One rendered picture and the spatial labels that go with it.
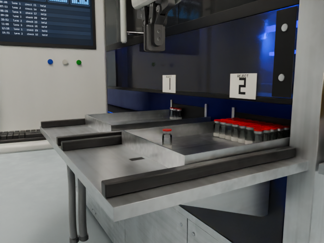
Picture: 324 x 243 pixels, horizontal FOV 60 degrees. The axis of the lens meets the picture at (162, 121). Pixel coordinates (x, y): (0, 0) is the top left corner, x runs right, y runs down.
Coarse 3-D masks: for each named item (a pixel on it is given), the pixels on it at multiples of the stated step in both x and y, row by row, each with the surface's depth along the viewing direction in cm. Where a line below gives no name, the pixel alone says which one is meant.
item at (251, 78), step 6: (234, 78) 70; (246, 78) 66; (252, 78) 65; (234, 84) 70; (240, 84) 68; (246, 84) 67; (252, 84) 65; (234, 90) 70; (246, 90) 67; (252, 90) 65; (234, 96) 70; (240, 96) 69; (246, 96) 67; (252, 96) 65
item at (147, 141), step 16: (144, 128) 70; (160, 128) 72; (176, 128) 75; (192, 128) 78; (208, 128) 81; (128, 144) 64; (144, 144) 57; (160, 144) 67; (176, 144) 67; (192, 144) 67; (208, 144) 67; (224, 144) 67; (240, 144) 67; (256, 144) 54; (272, 144) 56; (288, 144) 59; (160, 160) 52; (176, 160) 47; (192, 160) 46; (208, 160) 48
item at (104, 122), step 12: (96, 120) 85; (108, 120) 101; (120, 120) 103; (132, 120) 106; (144, 120) 106; (156, 120) 106; (168, 120) 84; (180, 120) 86; (192, 120) 88; (204, 120) 90
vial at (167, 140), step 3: (162, 132) 61; (165, 132) 61; (168, 132) 61; (171, 132) 61; (162, 135) 61; (165, 135) 61; (168, 135) 61; (171, 135) 61; (162, 138) 61; (165, 138) 61; (168, 138) 61; (171, 138) 61; (162, 141) 61; (165, 141) 61; (168, 141) 61; (171, 141) 61; (162, 144) 62; (165, 144) 61; (168, 144) 61; (171, 144) 62; (168, 147) 61; (171, 147) 62
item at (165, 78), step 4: (164, 76) 99; (168, 76) 97; (172, 76) 95; (164, 80) 99; (168, 80) 97; (172, 80) 95; (164, 84) 99; (168, 84) 97; (172, 84) 95; (164, 88) 100; (168, 88) 97; (172, 88) 95; (168, 92) 97; (172, 92) 95
